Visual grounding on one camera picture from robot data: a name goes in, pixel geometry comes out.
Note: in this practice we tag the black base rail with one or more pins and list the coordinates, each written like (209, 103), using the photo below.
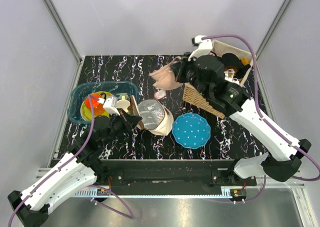
(173, 177)

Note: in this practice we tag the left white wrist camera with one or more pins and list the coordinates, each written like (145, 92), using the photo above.
(109, 105)

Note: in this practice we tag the yellow-green plate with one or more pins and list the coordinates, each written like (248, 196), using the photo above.
(86, 113)

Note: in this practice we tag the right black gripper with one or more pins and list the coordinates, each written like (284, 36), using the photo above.
(180, 67)

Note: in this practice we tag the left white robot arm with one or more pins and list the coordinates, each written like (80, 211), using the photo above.
(79, 168)

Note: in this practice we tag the black garment in basket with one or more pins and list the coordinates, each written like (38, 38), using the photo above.
(231, 61)

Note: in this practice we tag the pink beige bra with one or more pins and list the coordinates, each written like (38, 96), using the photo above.
(165, 79)

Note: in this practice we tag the blue polka dot plate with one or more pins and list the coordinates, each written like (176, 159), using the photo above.
(191, 131)

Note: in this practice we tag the cream round laundry bag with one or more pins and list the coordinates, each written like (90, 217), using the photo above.
(156, 118)

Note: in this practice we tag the teal plastic tub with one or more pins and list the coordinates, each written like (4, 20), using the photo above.
(78, 95)

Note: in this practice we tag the orange mug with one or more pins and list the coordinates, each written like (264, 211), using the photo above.
(97, 106)

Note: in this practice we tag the white bra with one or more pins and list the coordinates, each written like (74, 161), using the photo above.
(229, 75)

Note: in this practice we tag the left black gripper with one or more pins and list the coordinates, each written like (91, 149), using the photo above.
(131, 121)

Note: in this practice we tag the mustard yellow garment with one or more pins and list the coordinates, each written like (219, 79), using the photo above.
(245, 61)

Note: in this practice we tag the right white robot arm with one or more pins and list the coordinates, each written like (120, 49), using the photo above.
(283, 158)

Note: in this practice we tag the wicker basket with liner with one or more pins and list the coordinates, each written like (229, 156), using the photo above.
(200, 99)

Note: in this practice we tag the cream ceramic cup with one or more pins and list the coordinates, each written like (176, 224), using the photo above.
(123, 104)

